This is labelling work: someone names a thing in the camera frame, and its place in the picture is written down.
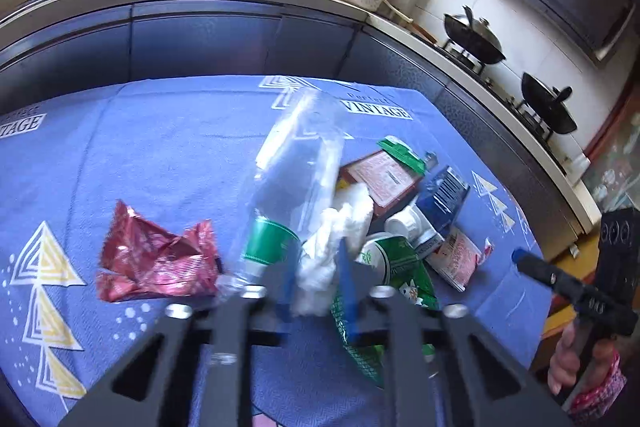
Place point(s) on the clear plastic bottle green label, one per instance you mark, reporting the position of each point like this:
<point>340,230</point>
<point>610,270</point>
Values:
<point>295,167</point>

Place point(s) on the green snack bag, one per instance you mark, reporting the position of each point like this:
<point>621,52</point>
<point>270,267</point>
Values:
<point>400,267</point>

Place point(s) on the black wok with lid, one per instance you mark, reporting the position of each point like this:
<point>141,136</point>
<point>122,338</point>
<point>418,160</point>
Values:
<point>475,39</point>

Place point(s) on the person's right forearm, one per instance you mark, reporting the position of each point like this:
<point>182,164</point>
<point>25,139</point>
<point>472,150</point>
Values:
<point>600,399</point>

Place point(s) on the blue printed tablecloth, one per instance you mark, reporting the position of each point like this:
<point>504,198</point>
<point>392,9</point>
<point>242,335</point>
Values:
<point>175,147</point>

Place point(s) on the small white plastic bottle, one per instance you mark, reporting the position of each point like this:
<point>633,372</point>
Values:
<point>405,223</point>

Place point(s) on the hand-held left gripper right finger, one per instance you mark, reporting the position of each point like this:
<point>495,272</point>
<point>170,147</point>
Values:
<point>348,292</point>

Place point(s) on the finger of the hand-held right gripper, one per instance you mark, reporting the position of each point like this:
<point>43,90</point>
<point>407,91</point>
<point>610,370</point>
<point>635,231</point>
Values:
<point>552,278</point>

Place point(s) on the white tissue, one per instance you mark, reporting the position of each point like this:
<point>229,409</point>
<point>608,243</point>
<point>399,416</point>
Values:
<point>325,247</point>

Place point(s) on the blue and white carton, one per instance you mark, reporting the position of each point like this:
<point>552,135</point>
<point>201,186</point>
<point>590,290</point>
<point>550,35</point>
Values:
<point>445,197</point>

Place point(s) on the green and white carton box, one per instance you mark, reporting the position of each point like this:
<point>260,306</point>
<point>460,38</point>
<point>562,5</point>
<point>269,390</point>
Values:
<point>400,152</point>

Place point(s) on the red crumpled foil wrapper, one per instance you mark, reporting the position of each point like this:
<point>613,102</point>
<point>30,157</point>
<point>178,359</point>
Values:
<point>150,257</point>

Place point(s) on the red and white packet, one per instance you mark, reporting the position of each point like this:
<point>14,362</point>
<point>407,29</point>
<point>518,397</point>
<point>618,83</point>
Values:
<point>457,257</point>

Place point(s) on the gas stove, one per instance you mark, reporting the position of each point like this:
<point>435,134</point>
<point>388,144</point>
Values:
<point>505,99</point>

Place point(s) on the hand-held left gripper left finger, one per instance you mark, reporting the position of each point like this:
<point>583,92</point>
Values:
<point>286,302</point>

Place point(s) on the brown red flat box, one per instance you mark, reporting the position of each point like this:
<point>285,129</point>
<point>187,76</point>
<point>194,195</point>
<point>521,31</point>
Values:
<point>385,177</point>

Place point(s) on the person's right hand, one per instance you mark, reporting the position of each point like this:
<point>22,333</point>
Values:
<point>560,362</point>

